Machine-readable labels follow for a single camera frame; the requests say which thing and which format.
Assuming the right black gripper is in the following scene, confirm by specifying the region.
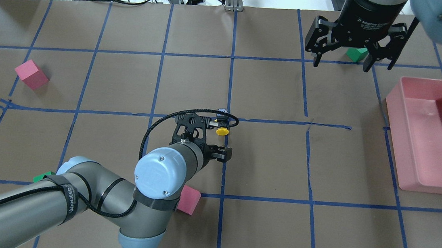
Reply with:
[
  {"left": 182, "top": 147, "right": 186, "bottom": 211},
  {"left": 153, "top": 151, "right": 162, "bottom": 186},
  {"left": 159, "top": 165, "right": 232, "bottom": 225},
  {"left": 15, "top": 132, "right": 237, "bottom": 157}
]
[{"left": 304, "top": 0, "right": 409, "bottom": 73}]

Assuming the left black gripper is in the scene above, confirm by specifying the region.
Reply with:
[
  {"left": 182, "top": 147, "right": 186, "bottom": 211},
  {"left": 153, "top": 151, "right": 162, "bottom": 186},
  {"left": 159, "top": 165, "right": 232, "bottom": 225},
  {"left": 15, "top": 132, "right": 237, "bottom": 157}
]
[{"left": 168, "top": 116, "right": 233, "bottom": 165}]

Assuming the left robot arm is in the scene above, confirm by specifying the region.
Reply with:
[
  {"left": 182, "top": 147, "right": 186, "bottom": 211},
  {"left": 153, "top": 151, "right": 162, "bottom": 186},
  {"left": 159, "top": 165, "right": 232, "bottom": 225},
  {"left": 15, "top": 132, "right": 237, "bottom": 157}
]
[{"left": 0, "top": 108, "right": 239, "bottom": 248}]

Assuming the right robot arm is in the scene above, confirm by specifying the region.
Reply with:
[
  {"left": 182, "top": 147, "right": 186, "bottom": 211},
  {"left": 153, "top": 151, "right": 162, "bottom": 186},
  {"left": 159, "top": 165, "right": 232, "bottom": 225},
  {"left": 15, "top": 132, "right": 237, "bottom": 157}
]
[{"left": 304, "top": 0, "right": 442, "bottom": 73}]

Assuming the green cube near bin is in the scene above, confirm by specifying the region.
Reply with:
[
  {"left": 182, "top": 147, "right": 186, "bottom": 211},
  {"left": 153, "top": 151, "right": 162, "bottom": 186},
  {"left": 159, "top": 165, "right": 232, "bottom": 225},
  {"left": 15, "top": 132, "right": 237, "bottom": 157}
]
[{"left": 346, "top": 48, "right": 369, "bottom": 63}]

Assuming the pink cube centre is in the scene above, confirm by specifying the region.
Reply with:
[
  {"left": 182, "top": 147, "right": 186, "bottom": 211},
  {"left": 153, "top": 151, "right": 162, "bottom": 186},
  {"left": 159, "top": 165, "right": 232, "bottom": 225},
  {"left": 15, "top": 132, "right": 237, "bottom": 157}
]
[{"left": 176, "top": 185, "right": 202, "bottom": 215}]

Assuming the pink cube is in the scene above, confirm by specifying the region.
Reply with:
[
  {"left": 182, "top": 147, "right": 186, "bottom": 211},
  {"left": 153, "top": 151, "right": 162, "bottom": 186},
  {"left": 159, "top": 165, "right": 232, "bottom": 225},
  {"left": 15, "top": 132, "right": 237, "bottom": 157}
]
[
  {"left": 14, "top": 60, "right": 49, "bottom": 91},
  {"left": 176, "top": 185, "right": 202, "bottom": 215}
]

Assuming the pink plastic bin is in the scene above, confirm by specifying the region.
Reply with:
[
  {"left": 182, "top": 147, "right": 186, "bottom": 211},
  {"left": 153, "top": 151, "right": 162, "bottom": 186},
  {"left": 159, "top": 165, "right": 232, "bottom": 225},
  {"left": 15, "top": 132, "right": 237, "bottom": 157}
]
[{"left": 386, "top": 76, "right": 442, "bottom": 194}]

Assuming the green cube near left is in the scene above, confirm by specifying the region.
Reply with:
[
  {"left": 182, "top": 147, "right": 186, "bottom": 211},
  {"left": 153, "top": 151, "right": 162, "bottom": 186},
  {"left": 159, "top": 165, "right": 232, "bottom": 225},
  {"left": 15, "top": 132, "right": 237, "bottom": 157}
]
[{"left": 32, "top": 171, "right": 56, "bottom": 183}]

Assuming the pink cube near left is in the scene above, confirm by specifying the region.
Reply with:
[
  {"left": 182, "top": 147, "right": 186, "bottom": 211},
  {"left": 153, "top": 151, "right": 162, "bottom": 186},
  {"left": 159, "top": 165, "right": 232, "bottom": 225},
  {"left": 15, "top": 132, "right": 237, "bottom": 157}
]
[{"left": 14, "top": 60, "right": 49, "bottom": 91}]

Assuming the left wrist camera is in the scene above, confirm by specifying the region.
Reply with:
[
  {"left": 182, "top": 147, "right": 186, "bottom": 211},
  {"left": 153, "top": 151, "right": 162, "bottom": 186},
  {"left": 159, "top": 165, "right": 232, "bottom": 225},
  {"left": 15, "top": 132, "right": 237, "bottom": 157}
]
[{"left": 172, "top": 113, "right": 209, "bottom": 143}]

